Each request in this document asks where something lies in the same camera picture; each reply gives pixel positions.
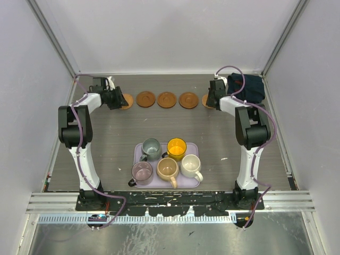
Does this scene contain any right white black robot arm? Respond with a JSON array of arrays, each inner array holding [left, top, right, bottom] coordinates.
[[206, 78, 271, 209]]

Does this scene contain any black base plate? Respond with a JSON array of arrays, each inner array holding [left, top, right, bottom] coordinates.
[[75, 191, 256, 217]]

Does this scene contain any white speckled ceramic mug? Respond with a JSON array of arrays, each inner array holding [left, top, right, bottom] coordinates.
[[180, 155, 203, 182]]

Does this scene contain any grey ceramic mug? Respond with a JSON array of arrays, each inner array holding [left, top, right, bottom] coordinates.
[[139, 138, 162, 162]]

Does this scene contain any brown wooden coaster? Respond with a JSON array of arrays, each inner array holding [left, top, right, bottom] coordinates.
[[136, 91, 156, 108], [157, 91, 177, 108], [178, 92, 199, 109]]

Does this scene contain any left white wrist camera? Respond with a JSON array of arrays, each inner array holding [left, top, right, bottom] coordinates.
[[106, 76, 115, 90]]

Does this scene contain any white slotted cable duct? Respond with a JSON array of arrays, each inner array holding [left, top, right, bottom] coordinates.
[[37, 212, 236, 224]]

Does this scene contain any aluminium frame rail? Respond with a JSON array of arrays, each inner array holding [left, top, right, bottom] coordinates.
[[26, 191, 315, 215]]

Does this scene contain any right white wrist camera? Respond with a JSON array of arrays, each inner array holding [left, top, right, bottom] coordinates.
[[214, 75, 227, 81]]

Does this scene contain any yellow glass cup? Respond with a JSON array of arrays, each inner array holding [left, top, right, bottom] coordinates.
[[161, 138, 187, 162]]

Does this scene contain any woven rattan coaster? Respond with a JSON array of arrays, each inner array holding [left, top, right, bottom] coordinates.
[[120, 93, 134, 110], [201, 94, 212, 109]]

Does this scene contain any beige ceramic mug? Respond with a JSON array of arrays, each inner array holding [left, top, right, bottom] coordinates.
[[156, 158, 179, 189]]

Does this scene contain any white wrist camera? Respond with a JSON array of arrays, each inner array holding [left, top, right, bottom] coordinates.
[[214, 75, 227, 81], [106, 76, 115, 90]]

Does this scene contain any dark blue folded cloth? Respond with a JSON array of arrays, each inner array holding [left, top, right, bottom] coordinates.
[[227, 73, 265, 104]]

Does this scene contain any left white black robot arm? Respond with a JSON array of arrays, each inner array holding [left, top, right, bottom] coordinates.
[[58, 76, 128, 210]]

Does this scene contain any pink ceramic mug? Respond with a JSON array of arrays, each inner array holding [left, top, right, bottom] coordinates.
[[128, 161, 154, 187]]

